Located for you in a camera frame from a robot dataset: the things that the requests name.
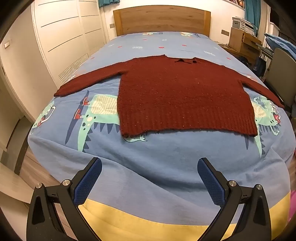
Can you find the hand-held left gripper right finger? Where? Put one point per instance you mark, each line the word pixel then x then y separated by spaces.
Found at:
pixel 211 183

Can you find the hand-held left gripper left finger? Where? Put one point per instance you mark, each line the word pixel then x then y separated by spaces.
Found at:
pixel 89 183

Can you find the dark red knitted sweater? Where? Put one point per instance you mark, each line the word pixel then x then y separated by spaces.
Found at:
pixel 180 97

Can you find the blue dinosaur printed blanket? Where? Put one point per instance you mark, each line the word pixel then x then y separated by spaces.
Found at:
pixel 150 162

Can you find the dark blue bag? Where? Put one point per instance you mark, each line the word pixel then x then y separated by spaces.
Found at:
pixel 260 67

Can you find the black backpack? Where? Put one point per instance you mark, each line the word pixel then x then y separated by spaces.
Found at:
pixel 244 61

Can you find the grey chair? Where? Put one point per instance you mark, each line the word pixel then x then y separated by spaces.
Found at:
pixel 283 69

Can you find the wooden cabinet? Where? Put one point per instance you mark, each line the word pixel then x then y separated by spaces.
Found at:
pixel 242 44

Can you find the white wardrobe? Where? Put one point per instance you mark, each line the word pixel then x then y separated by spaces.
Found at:
pixel 62 34

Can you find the blue pillow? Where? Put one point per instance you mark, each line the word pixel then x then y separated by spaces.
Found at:
pixel 277 41

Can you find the wooden bed headboard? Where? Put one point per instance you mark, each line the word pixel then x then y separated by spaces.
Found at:
pixel 161 20

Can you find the teal curtain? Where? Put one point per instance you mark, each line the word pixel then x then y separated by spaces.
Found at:
pixel 108 2
pixel 252 14

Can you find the grey wall socket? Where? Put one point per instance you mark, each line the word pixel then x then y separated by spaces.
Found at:
pixel 225 32

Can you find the white light switch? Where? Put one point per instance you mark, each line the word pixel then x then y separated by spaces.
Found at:
pixel 7 44

